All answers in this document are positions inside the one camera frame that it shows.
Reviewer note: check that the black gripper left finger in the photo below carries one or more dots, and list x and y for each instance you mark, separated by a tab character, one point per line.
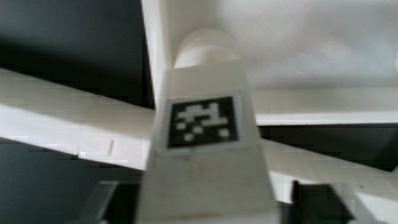
111	205

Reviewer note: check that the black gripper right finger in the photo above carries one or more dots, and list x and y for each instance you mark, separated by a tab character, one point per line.
326	204

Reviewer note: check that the white table leg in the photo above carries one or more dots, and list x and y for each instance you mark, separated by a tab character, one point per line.
207	182

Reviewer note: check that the white square tabletop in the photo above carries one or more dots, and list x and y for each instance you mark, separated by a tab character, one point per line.
303	51

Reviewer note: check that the white L-shaped obstacle fence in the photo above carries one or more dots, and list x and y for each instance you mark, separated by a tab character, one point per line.
97	128

